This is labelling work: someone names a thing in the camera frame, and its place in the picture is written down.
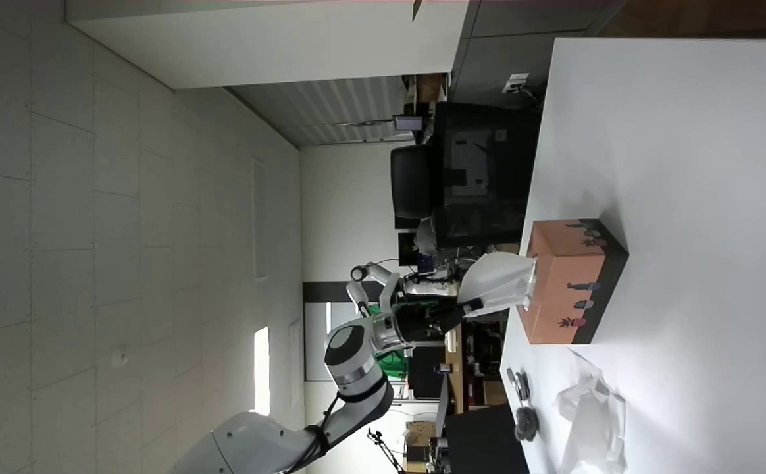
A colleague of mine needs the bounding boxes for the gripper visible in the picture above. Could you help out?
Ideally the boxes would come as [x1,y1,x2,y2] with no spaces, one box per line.
[394,298,485,343]

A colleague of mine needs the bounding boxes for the orange tissue box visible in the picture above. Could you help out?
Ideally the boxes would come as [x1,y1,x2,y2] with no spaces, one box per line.
[517,218,629,345]

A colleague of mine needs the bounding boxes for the cardboard box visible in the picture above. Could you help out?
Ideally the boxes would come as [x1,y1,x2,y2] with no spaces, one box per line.
[405,421,447,463]

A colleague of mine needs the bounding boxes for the crumpled white napkin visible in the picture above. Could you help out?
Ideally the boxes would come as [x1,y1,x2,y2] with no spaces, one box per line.
[553,367,628,474]

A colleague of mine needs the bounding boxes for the monitor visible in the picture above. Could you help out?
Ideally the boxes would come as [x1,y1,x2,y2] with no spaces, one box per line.
[397,231,424,268]

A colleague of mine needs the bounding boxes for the green cloth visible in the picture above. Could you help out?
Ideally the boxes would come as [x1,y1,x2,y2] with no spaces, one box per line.
[369,302,411,380]

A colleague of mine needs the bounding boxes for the black clip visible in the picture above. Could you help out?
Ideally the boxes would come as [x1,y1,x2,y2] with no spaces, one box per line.
[506,367,532,403]

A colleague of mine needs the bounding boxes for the black round object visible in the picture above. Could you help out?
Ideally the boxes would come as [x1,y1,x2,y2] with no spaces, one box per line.
[513,406,541,442]

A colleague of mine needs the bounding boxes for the black office chair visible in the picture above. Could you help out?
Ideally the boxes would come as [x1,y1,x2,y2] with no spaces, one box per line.
[390,101,543,250]

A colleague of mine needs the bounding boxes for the ceiling light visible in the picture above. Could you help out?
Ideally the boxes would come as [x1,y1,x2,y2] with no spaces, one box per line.
[253,327,271,417]

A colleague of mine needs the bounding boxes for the window blinds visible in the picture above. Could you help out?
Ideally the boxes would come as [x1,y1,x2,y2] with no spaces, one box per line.
[225,75,418,148]

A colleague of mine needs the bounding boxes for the camera on tripod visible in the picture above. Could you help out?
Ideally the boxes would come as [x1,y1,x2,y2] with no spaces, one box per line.
[366,427,405,474]

